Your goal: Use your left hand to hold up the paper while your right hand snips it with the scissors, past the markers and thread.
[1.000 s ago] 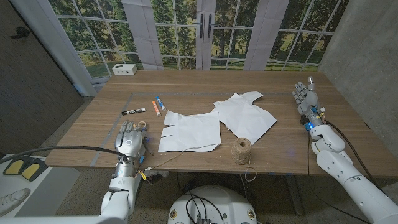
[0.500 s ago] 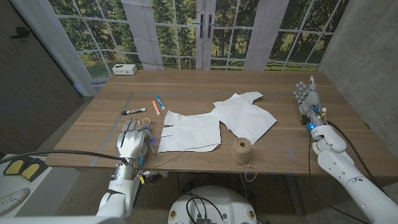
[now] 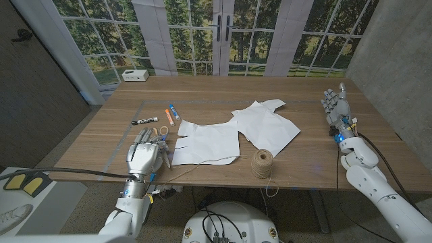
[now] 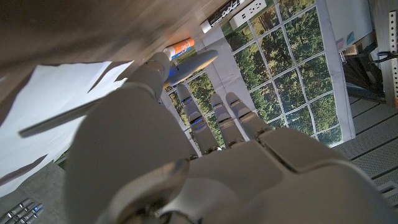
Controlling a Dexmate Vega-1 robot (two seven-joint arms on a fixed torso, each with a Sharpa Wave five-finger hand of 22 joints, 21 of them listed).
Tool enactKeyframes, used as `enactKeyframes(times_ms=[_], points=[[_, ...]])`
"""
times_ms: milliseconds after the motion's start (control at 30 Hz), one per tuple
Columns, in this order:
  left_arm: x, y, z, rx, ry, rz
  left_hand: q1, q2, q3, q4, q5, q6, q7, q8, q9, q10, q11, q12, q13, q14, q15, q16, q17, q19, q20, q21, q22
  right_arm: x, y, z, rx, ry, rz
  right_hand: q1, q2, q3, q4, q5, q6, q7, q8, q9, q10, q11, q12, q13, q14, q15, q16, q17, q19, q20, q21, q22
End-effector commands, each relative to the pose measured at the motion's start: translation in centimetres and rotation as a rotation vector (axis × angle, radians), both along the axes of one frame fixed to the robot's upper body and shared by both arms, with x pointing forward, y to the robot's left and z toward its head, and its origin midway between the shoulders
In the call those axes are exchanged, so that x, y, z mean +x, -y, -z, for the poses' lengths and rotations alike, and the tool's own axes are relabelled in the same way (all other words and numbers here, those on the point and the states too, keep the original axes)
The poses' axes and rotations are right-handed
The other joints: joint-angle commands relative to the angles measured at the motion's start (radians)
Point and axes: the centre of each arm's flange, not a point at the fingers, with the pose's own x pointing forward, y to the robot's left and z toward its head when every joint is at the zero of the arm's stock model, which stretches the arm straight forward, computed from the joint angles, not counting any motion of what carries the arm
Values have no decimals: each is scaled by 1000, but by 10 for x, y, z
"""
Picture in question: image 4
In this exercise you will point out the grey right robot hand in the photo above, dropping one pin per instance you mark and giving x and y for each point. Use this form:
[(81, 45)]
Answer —
[(21, 213)]

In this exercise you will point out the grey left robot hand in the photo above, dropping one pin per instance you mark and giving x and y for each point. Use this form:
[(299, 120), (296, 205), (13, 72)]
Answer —
[(248, 180)]

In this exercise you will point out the printed window backdrop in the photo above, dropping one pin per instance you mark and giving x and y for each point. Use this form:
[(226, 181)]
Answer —
[(295, 68)]

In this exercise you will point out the white paper sheet with slits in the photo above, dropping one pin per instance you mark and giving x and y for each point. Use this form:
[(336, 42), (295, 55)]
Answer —
[(46, 93)]

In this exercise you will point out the orange marker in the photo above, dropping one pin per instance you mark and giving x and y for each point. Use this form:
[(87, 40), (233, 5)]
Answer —
[(182, 46)]

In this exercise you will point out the white power strip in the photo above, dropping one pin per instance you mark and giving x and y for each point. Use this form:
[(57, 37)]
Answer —
[(248, 14)]

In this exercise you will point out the black dry erase marker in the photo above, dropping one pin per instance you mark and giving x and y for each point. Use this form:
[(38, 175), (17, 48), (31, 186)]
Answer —
[(224, 12)]

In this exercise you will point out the white perforated metal rail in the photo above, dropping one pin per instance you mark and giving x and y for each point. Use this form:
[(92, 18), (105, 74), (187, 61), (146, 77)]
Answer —
[(393, 56)]

